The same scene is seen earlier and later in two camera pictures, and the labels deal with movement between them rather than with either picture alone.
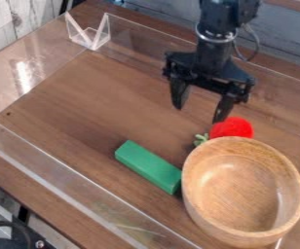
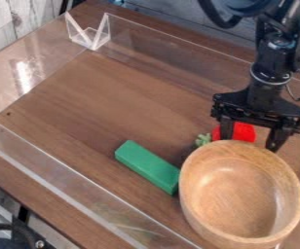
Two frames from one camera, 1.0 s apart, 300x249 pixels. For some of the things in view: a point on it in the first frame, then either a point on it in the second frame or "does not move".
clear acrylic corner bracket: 90,38 does not move
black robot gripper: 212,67 to 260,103
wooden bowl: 244,191 does not move
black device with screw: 24,238 does not move
